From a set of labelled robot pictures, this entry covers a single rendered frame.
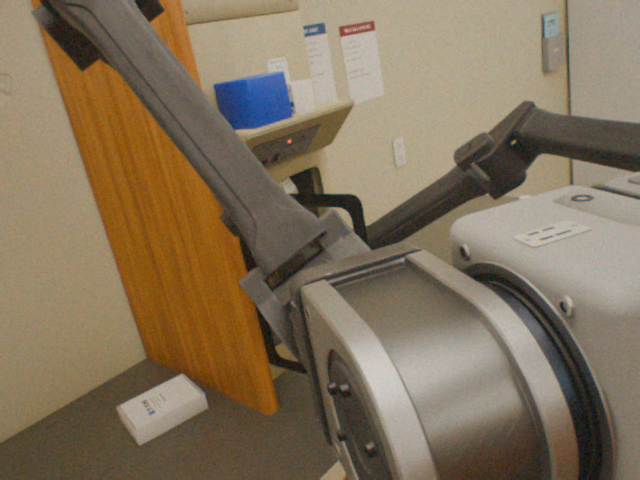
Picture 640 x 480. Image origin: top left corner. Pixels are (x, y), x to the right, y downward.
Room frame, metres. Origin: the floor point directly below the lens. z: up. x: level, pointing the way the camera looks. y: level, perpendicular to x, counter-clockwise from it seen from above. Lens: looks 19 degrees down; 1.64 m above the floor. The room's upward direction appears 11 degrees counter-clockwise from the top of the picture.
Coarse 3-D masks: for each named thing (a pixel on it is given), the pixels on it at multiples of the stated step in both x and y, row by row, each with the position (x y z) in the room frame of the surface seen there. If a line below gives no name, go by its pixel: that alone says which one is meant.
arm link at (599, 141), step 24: (504, 120) 0.91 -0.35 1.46; (528, 120) 0.87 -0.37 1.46; (552, 120) 0.83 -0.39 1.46; (576, 120) 0.79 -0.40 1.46; (600, 120) 0.75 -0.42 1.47; (504, 144) 0.88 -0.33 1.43; (528, 144) 0.86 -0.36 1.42; (552, 144) 0.80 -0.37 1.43; (576, 144) 0.75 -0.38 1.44; (600, 144) 0.71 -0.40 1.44; (624, 144) 0.68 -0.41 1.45; (480, 168) 0.90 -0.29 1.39; (504, 168) 0.87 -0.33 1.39; (624, 168) 0.69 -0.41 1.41
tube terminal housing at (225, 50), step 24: (216, 24) 1.14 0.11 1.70; (240, 24) 1.18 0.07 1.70; (264, 24) 1.23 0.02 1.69; (288, 24) 1.28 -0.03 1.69; (192, 48) 1.09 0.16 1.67; (216, 48) 1.13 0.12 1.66; (240, 48) 1.17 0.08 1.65; (264, 48) 1.22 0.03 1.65; (288, 48) 1.27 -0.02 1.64; (216, 72) 1.12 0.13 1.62; (240, 72) 1.16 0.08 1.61; (264, 72) 1.21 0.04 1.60; (288, 168) 1.22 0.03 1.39; (312, 168) 1.31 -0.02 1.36
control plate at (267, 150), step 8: (312, 128) 1.16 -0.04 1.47; (288, 136) 1.11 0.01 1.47; (296, 136) 1.13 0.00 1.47; (312, 136) 1.18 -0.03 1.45; (264, 144) 1.06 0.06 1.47; (272, 144) 1.08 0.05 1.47; (280, 144) 1.10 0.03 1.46; (288, 144) 1.13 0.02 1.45; (296, 144) 1.16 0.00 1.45; (304, 144) 1.18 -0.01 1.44; (256, 152) 1.06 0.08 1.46; (264, 152) 1.08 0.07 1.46; (272, 152) 1.10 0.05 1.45; (288, 152) 1.15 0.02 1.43; (296, 152) 1.18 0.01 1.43; (304, 152) 1.21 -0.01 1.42; (280, 160) 1.15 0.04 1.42
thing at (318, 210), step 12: (300, 204) 0.96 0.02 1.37; (312, 204) 0.94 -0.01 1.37; (324, 204) 0.93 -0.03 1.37; (336, 204) 0.91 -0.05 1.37; (348, 204) 0.90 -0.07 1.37; (360, 204) 0.88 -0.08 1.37; (348, 216) 0.90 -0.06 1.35; (360, 216) 0.88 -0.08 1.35; (360, 228) 0.89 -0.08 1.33; (252, 264) 1.06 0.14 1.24; (276, 336) 1.05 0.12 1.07; (276, 348) 1.06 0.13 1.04; (276, 360) 1.06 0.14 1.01; (288, 360) 1.04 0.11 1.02; (300, 372) 1.02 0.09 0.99
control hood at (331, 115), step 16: (304, 112) 1.14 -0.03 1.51; (320, 112) 1.14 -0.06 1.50; (336, 112) 1.19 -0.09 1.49; (272, 128) 1.05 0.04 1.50; (288, 128) 1.09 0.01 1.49; (304, 128) 1.13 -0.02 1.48; (320, 128) 1.19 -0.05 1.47; (336, 128) 1.24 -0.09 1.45; (256, 144) 1.04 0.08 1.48; (320, 144) 1.24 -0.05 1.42; (288, 160) 1.18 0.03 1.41
